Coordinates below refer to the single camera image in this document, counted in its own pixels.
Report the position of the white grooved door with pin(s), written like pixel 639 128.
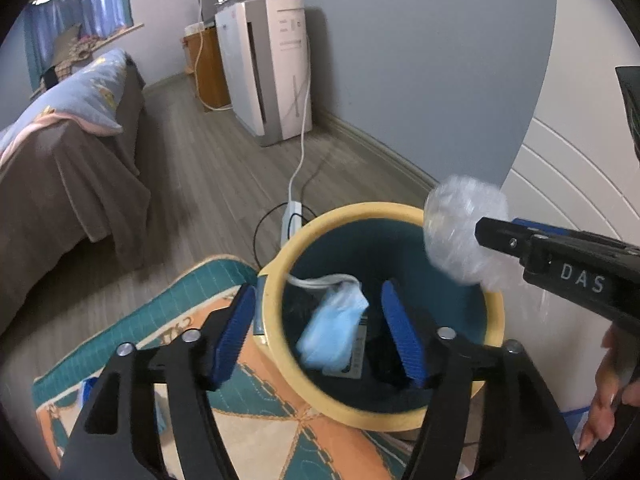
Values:
pixel 565 175

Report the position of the wooden cabinet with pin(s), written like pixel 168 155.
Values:
pixel 212 67

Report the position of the blue face mask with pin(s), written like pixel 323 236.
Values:
pixel 327 327

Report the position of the white power strip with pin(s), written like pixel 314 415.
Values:
pixel 291 220

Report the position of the clear plastic wrap ball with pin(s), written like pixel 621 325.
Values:
pixel 457 225

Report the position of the patterned teal orange quilted mat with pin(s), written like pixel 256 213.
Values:
pixel 280 440

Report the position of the person's right hand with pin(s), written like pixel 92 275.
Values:
pixel 607 390

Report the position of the yellow rimmed teal trash bin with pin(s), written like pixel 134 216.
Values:
pixel 345 230

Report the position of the beige patterned cloth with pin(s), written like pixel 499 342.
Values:
pixel 75 50

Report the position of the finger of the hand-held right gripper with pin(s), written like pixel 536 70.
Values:
pixel 540 227
pixel 500 237

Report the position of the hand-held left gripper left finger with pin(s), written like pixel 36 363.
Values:
pixel 235 330

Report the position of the grey labelled packet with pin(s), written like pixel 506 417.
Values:
pixel 356 355

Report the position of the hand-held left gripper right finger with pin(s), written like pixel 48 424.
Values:
pixel 402 330

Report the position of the white air purifier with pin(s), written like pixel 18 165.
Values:
pixel 272 65

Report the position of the blue pink edged quilt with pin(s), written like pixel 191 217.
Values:
pixel 80 95

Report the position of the bed with brown cover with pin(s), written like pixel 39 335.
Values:
pixel 55 200

